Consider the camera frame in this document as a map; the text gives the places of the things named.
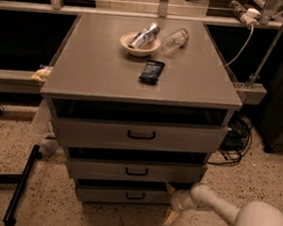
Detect grey drawer cabinet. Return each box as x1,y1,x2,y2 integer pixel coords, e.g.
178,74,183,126
29,7,251,218

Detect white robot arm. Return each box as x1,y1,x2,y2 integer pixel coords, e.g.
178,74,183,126
162,182,283,226

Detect grey middle drawer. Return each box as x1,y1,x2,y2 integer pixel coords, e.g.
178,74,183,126
66,158,207,183

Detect clear plastic bottle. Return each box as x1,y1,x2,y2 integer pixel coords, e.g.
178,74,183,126
160,28,189,57

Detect dark blue snack packet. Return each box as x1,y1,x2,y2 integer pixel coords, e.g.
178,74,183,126
139,60,165,85

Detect silver foil snack bag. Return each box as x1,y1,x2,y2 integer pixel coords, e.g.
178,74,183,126
128,22,160,50

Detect grey metal rail frame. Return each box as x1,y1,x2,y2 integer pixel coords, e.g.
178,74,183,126
0,0,283,119

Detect black metal stand leg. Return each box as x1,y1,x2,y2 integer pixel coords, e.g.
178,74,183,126
3,144,42,226

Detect grey bottom drawer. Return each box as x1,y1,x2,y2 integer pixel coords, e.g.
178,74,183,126
75,179,170,204

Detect grey drawer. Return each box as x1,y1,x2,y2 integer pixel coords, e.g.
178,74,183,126
75,179,170,204
52,117,228,153
66,158,207,183

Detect beige ceramic bowl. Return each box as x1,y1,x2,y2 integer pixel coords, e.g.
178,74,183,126
120,32,161,57

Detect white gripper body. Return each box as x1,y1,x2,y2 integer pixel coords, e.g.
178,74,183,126
170,189,194,212

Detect grey top drawer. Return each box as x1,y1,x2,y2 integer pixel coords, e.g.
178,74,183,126
52,117,228,153

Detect white power cable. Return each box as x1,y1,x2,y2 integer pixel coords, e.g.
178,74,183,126
223,22,256,71

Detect bundle of black cables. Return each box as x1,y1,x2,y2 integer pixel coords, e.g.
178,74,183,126
206,111,255,169

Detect white power strip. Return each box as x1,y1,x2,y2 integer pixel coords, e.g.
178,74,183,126
229,0,261,29

